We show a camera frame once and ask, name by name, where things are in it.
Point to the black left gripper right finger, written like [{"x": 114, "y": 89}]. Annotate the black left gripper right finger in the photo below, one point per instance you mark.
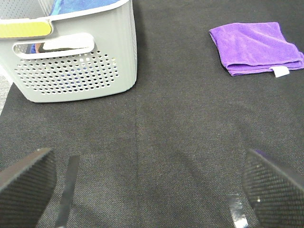
[{"x": 275, "y": 192}]

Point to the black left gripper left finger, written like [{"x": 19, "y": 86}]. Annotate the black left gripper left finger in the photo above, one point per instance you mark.
[{"x": 26, "y": 188}]

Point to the purple towel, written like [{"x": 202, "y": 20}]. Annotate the purple towel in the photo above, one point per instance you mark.
[{"x": 252, "y": 48}]

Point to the black table cloth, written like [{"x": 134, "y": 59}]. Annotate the black table cloth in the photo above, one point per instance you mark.
[{"x": 166, "y": 153}]

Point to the grey perforated plastic basket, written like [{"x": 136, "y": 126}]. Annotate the grey perforated plastic basket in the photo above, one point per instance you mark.
[{"x": 89, "y": 53}]

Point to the blue towel in basket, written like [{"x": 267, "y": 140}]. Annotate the blue towel in basket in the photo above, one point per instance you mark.
[{"x": 68, "y": 6}]

